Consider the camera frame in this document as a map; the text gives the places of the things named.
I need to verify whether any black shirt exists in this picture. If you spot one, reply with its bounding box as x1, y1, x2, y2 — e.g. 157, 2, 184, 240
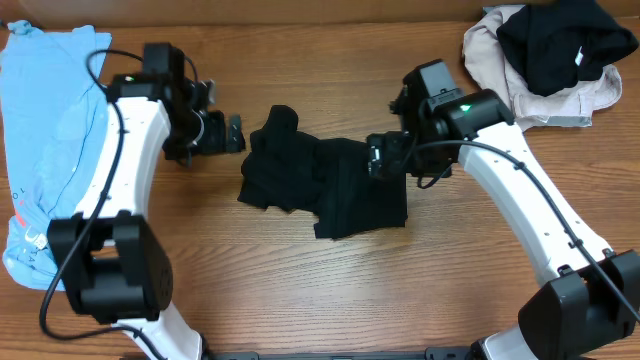
238, 105, 408, 240

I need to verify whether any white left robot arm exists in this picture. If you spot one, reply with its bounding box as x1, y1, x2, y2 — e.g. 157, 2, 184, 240
39, 43, 246, 359

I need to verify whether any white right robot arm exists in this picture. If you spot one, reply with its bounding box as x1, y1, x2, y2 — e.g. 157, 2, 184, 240
367, 90, 639, 359

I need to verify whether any beige garment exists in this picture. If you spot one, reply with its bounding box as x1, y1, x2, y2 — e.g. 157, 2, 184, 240
462, 5, 622, 131

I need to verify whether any light blue t-shirt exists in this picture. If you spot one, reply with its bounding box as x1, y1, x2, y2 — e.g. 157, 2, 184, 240
1, 20, 112, 290

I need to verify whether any black folded garment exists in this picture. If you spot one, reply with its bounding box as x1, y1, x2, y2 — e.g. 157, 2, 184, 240
497, 0, 639, 96

